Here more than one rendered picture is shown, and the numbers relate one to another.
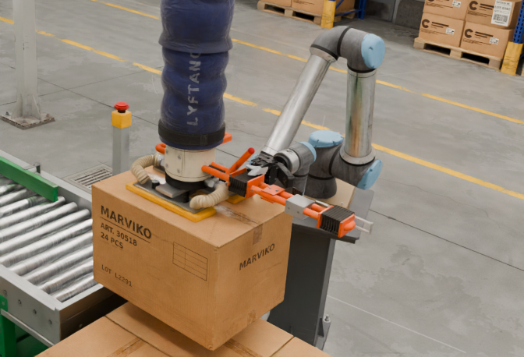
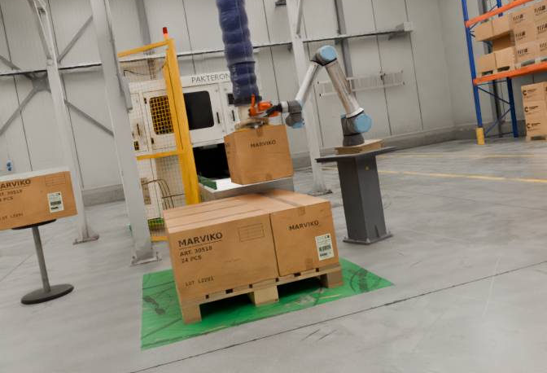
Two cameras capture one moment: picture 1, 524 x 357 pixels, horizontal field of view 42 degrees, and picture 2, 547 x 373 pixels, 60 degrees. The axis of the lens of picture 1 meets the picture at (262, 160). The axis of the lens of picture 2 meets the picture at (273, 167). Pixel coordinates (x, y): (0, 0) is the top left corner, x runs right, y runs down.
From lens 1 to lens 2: 2.75 m
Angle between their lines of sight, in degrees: 45
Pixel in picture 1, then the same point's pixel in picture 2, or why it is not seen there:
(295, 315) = (355, 221)
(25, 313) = not seen: hidden behind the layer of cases
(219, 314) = (242, 166)
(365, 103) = (336, 81)
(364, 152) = (352, 109)
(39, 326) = not seen: hidden behind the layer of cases
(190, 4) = (227, 46)
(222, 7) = (239, 44)
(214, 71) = (242, 70)
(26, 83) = (316, 173)
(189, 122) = (236, 94)
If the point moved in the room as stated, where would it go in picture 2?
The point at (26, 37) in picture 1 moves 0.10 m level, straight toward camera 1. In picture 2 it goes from (312, 149) to (311, 149)
